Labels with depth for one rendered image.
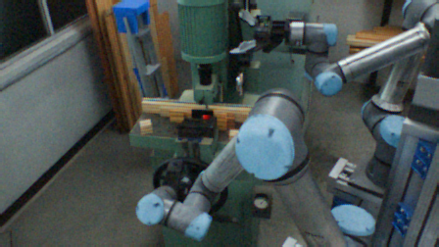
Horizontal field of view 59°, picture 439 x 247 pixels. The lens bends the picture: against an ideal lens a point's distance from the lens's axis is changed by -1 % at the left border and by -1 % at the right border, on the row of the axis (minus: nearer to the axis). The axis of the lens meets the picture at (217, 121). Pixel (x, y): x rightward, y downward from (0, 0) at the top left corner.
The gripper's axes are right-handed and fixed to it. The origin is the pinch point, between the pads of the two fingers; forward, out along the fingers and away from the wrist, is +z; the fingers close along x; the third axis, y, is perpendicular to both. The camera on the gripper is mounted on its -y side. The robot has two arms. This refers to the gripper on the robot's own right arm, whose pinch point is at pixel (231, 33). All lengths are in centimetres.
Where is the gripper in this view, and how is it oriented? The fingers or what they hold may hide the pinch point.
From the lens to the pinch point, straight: 140.7
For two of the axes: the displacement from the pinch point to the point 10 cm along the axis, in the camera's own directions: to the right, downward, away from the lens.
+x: -1.3, 9.5, -2.7
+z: -9.8, -0.8, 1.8
